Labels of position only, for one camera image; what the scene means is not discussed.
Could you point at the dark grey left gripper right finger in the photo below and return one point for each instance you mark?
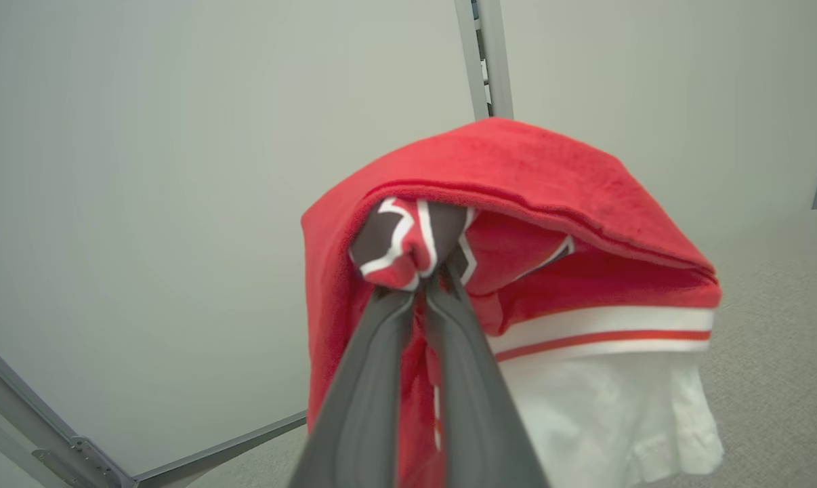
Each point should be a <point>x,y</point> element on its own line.
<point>476,407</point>

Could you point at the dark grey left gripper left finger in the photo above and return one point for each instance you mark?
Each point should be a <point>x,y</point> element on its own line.
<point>371,407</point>

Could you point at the red Bulls jersey white sleeves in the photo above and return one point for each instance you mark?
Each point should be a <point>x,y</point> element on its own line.
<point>517,169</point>

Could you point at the grey slotted partition corner frame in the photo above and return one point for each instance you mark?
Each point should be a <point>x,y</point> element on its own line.
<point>496,61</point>

